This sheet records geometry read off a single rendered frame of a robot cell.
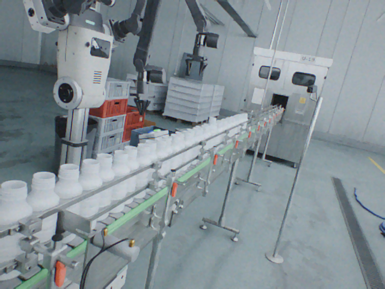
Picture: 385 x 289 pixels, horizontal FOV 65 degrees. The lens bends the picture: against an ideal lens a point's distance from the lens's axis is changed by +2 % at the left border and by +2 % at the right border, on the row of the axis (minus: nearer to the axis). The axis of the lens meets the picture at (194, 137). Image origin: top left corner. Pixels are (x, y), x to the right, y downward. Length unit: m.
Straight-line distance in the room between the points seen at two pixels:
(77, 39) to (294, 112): 4.91
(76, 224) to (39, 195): 0.09
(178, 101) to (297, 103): 3.44
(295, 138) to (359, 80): 5.94
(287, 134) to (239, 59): 6.27
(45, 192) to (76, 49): 0.99
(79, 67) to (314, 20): 10.64
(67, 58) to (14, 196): 1.05
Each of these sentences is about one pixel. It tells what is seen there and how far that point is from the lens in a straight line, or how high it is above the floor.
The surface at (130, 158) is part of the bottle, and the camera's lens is 0.85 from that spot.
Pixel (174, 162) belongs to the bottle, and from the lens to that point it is 1.12.
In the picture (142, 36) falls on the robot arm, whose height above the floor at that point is 1.50.
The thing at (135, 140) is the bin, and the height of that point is 0.89.
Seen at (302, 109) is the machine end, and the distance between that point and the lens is 5.94.
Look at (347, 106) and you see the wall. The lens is 11.54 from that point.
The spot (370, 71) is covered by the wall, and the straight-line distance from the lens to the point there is 11.64.
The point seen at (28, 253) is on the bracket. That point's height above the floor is 1.06.
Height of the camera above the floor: 1.41
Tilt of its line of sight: 12 degrees down
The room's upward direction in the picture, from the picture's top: 12 degrees clockwise
